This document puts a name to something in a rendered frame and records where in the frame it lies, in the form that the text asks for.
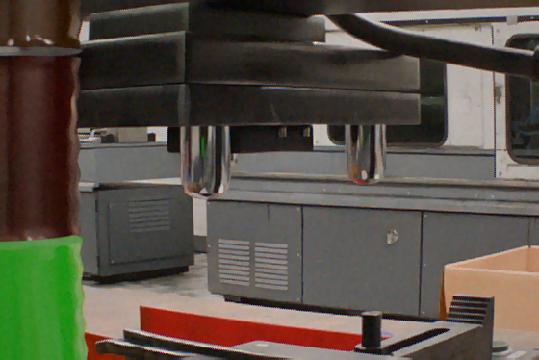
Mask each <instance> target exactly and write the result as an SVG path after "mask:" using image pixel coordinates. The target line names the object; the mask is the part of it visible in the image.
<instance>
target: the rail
mask: <svg viewBox="0 0 539 360"><path fill-rule="evenodd" d="M154 342H155V347H167V348H173V349H179V350H185V351H190V352H196V353H200V354H207V355H213V356H218V357H224V358H230V359H236V360H317V359H310V358H298V357H293V356H286V355H280V354H274V353H267V352H263V351H252V350H244V349H237V348H231V347H220V346H214V345H208V344H201V343H196V342H192V341H188V340H184V339H177V338H172V337H166V336H158V337H155V338H154Z"/></svg>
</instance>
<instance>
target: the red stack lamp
mask: <svg viewBox="0 0 539 360"><path fill-rule="evenodd" d="M81 62H82V59H81V58H77V57H73V58H71V57H65V56H40V55H33V56H19V55H9V56H0V242H20V241H31V240H40V241H41V240H48V239H56V238H61V237H66V236H68V237H70V236H75V235H77V234H80V233H82V232H83V228H82V226H81V222H80V219H79V215H80V212H81V203H82V201H81V199H80V192H79V189H78V188H79V185H80V182H79V181H80V177H81V171H80V165H79V161H78V157H79V154H80V150H81V141H80V138H79V134H78V127H79V123H80V119H81V114H80V110H79V108H80V107H79V104H78V100H79V96H80V92H81V88H82V87H81V84H80V80H79V77H80V76H79V69H80V65H81Z"/></svg>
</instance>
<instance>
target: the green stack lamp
mask: <svg viewBox="0 0 539 360"><path fill-rule="evenodd" d="M82 242H83V239H82V238H80V237H77V236H70V237H68V236H66V237H61V238H56V239H48V240H41V241H40V240H31V241H20V242H0V360H87V356H88V347H87V345H86V341H85V338H84V335H85V331H86V324H87V323H86V319H85V316H84V313H83V306H84V303H85V301H84V298H85V294H84V290H83V286H82V284H81V280H82V276H83V273H84V271H83V269H84V267H83V264H82V260H81V257H80V250H81V246H82Z"/></svg>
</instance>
